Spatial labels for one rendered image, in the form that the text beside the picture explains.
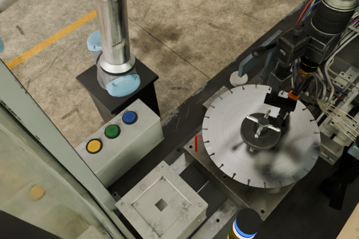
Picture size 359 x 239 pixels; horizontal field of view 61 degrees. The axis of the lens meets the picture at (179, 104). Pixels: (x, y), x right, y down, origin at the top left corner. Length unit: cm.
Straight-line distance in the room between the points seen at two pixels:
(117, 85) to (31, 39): 186
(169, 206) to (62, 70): 178
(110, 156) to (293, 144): 53
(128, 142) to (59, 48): 177
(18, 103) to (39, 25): 243
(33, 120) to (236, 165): 53
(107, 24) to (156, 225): 55
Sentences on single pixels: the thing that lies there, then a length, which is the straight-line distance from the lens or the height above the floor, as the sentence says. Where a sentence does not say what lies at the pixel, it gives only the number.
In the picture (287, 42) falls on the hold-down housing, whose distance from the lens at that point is 70.
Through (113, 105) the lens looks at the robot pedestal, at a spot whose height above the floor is 75.
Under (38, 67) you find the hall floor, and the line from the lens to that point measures 256.
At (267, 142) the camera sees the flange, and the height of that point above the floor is 96.
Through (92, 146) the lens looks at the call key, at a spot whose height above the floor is 90.
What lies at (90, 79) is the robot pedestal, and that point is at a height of 75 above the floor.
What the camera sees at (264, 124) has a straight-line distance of 85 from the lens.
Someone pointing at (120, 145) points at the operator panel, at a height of 90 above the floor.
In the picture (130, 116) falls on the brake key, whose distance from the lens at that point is 98.
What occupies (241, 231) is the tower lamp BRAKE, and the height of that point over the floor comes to 116.
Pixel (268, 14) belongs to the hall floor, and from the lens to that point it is 271.
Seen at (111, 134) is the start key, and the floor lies 91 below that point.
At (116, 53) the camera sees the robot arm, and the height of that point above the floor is 106.
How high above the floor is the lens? 173
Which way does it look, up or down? 57 degrees down
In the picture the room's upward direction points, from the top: 5 degrees counter-clockwise
